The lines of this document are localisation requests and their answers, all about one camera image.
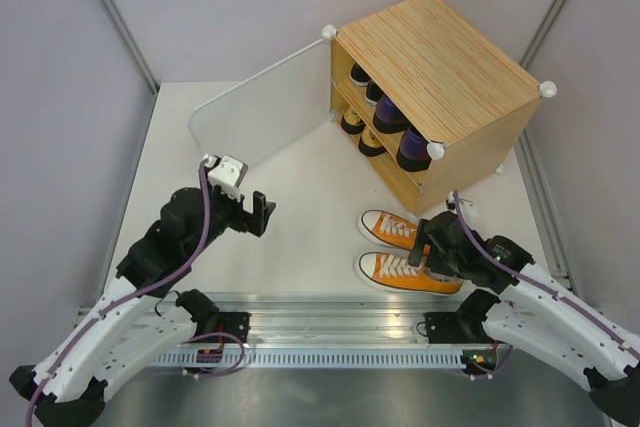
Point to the purple loafer shoe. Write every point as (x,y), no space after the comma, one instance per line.
(388,118)
(412,154)

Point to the black canvas sneaker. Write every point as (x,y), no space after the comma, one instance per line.
(373,93)
(358,76)

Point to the white slotted cable duct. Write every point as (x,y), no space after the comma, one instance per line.
(263,357)

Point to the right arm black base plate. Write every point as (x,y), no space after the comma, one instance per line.
(441,328)

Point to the white translucent cabinet door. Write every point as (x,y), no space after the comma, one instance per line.
(266,112)

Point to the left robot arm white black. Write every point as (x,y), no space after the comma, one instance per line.
(73,384)

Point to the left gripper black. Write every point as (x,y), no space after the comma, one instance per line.
(255,222)

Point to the aluminium rail frame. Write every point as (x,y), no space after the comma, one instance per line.
(288,310)

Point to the gold heeled shoe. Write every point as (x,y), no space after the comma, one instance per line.
(351,122)
(369,145)

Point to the wooden two-shelf shoe cabinet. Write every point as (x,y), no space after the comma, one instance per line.
(466,97)

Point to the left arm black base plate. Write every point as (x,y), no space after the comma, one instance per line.
(235,323)

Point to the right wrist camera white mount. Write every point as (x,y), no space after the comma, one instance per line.
(467,208)

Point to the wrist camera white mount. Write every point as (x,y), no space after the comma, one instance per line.
(227,173)
(467,208)

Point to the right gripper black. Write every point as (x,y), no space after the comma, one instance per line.
(419,240)

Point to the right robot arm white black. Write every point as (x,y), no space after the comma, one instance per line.
(516,301)

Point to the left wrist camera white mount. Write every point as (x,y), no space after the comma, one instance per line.
(227,173)

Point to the orange canvas sneaker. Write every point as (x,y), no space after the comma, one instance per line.
(387,229)
(392,273)

